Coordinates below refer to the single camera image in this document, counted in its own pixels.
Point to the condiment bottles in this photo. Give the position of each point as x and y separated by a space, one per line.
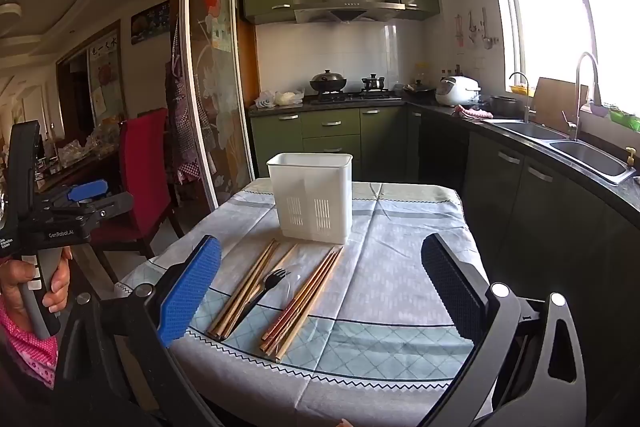
450 72

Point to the black wok with lid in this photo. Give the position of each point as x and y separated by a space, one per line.
327 82

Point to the clear plastic bag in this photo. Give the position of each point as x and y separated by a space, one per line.
264 101

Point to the wooden chopstick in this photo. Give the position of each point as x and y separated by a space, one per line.
251 291
285 259
246 289
240 288
296 293
310 303
300 299
305 300

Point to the pale checked tablecloth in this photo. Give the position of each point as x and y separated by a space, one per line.
380 267

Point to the green sink base cabinet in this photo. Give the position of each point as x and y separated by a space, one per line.
525 207

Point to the clear plastic spoon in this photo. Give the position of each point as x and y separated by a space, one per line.
292 292

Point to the white rice cooker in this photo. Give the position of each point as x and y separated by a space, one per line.
455 91

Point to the white plastic bag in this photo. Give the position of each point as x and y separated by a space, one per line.
287 98

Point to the black countertop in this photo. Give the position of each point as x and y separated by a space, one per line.
440 108

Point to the black frying pan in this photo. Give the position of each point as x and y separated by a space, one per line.
419 89

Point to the checked apron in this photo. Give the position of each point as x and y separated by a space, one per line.
185 122

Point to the wall poster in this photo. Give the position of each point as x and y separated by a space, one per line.
105 77

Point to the hanging steel ladle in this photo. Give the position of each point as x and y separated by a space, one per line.
485 32

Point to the dark wall picture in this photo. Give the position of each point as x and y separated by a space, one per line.
150 22

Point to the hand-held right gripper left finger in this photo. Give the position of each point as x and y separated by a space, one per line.
190 292

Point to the person's left hand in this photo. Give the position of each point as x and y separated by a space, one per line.
12 282

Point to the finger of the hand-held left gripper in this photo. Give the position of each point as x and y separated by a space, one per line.
107 207
87 190

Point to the green drawer base cabinet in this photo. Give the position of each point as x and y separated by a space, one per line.
330 127

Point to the yellow sponge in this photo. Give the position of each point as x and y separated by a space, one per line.
520 90

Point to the red chair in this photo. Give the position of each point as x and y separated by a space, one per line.
145 167

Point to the black pot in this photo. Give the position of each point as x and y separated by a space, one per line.
502 106

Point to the green container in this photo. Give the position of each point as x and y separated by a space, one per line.
625 119

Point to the wooden cutting board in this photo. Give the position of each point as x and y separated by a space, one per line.
552 99

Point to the black plastic fork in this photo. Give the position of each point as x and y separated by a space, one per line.
255 302

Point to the white plastic utensil holder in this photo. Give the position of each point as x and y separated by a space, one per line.
310 187

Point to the person's left forearm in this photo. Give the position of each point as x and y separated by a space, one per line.
25 352

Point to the small steel faucet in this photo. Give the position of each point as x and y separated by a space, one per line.
526 102

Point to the cluttered dining table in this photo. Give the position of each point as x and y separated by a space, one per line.
80 157

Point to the pink cloth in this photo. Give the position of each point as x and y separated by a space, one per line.
472 113

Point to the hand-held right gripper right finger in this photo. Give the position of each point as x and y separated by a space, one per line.
450 287

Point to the stainless steel sink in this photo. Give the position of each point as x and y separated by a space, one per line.
590 157

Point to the tall steel faucet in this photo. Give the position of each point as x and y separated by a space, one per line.
580 72

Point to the gas stove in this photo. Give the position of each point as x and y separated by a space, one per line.
360 97

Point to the hanging kitchen utensil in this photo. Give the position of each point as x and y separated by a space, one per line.
471 29

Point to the window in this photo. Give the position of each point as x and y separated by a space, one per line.
550 17

